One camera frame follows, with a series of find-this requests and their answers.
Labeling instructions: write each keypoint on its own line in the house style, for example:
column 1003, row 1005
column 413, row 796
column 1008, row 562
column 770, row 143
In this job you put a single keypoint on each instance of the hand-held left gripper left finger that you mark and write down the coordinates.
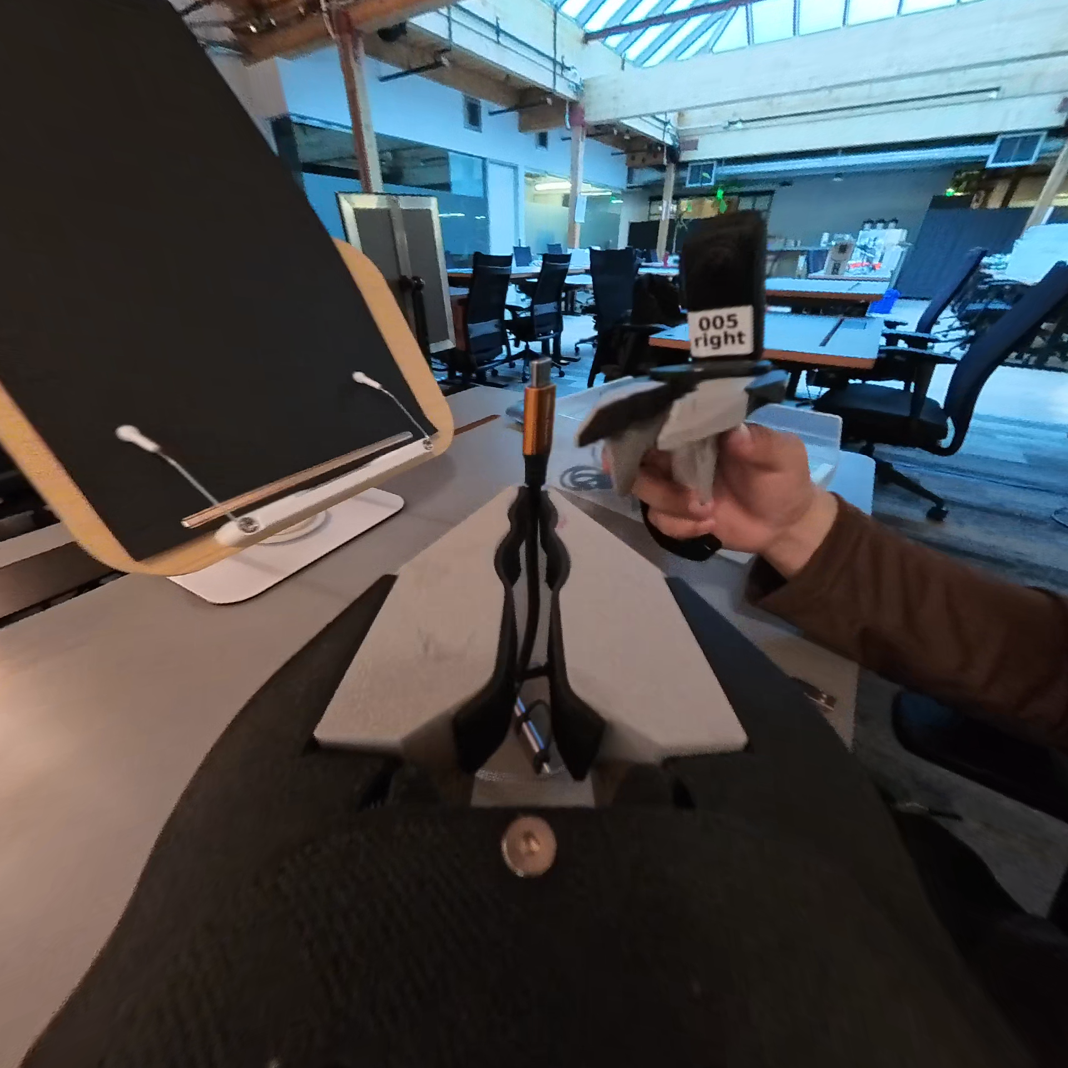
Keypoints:
column 417, row 642

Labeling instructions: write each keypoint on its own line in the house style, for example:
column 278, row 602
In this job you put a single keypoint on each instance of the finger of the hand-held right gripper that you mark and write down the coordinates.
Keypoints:
column 684, row 421
column 722, row 413

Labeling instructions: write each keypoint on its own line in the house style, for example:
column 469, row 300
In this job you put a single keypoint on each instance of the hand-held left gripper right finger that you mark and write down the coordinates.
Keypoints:
column 634, row 651

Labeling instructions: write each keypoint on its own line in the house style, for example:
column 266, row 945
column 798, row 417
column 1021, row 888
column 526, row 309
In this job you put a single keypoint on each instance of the clear plastic bin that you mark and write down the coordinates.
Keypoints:
column 801, row 434

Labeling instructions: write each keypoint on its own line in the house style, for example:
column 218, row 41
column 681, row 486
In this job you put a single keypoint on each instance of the person's right forearm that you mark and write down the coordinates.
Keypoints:
column 918, row 617

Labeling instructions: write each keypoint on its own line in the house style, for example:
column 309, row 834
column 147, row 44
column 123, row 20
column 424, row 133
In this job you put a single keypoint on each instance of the person's right hand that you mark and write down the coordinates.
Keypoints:
column 759, row 492

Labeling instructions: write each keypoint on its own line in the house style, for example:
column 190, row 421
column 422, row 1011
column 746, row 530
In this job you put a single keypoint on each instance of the grey office desk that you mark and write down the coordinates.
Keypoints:
column 801, row 330

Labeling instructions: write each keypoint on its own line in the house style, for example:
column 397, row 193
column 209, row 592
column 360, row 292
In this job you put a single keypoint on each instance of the black office chair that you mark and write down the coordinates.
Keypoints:
column 485, row 292
column 551, row 288
column 613, row 284

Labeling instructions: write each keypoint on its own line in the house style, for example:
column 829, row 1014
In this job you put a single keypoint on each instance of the grey metal object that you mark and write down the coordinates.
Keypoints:
column 515, row 411

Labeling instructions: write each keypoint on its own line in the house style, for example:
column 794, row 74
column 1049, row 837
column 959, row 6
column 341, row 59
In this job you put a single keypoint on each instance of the blue office chair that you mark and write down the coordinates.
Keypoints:
column 959, row 284
column 984, row 359

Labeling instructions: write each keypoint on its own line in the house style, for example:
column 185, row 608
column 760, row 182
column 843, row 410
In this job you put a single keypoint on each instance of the black tripod stand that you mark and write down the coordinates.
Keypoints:
column 411, row 285

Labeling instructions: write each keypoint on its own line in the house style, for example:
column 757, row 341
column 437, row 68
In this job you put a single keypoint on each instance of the grey partition panel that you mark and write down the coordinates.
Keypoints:
column 384, row 242

